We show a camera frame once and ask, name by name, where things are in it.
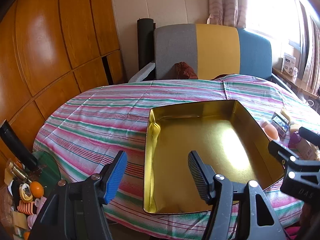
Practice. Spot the wooden wardrobe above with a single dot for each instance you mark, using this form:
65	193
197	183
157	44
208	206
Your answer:
51	51

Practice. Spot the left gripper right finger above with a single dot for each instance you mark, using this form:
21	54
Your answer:
256	217

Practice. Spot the black rolled mat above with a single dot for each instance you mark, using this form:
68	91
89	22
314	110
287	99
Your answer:
145	41

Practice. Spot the green glass side table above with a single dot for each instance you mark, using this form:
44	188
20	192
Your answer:
48	173

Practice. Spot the wooden desk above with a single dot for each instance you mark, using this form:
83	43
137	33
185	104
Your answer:
296	83

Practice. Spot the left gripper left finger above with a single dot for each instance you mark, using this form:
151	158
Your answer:
76	210

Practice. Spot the grey yellow blue armchair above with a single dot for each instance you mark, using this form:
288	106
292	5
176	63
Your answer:
211	51

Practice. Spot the white box on desk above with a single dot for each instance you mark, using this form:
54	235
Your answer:
288	64

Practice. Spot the black tube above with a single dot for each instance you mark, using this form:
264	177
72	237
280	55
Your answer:
14	144

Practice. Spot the blue snack packet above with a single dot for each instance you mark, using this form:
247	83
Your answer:
281	123

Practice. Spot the orange fruit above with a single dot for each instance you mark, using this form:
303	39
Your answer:
36	189

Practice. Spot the peach pink bottle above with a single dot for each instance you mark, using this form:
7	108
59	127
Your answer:
270	131

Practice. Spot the pink patterned curtain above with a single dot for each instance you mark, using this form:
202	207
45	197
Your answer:
231	13

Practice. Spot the yellow sponge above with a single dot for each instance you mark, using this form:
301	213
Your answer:
294	128

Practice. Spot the striped bed sheet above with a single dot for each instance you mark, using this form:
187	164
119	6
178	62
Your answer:
87	132

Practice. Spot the purple snack packet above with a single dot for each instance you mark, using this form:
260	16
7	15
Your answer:
305	149

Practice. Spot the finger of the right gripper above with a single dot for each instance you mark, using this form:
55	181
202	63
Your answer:
281	153
310	136

